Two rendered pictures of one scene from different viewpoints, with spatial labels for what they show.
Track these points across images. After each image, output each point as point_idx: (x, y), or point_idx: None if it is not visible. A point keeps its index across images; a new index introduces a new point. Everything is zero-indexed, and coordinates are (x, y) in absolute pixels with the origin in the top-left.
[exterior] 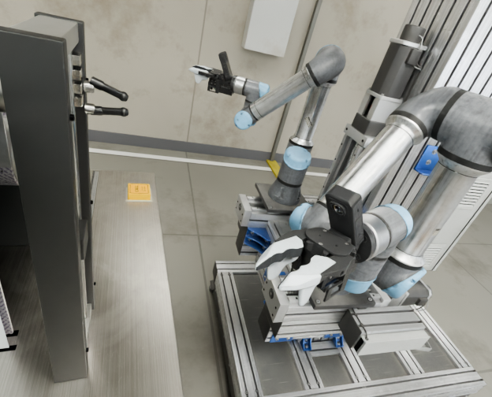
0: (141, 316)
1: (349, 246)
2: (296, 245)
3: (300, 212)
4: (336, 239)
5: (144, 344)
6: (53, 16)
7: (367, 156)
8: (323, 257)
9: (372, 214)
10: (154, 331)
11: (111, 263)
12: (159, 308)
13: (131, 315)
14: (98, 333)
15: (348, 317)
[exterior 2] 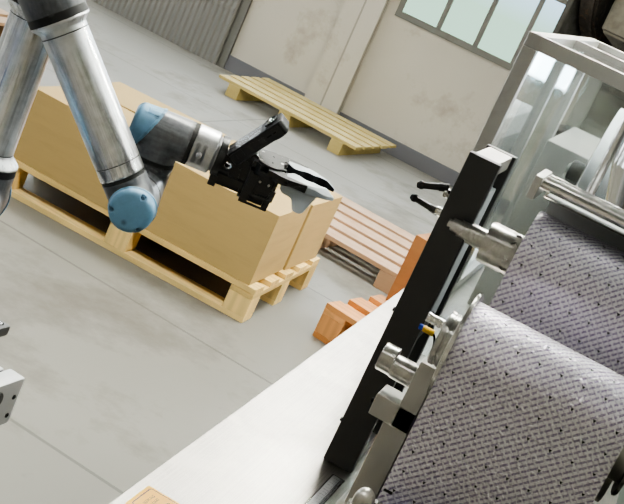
0: (282, 421)
1: (265, 150)
2: (297, 176)
3: (152, 200)
4: (265, 155)
5: (293, 409)
6: (490, 159)
7: (109, 83)
8: (292, 165)
9: (199, 126)
10: (277, 407)
11: (283, 472)
12: (258, 412)
13: (292, 428)
14: (331, 440)
15: None
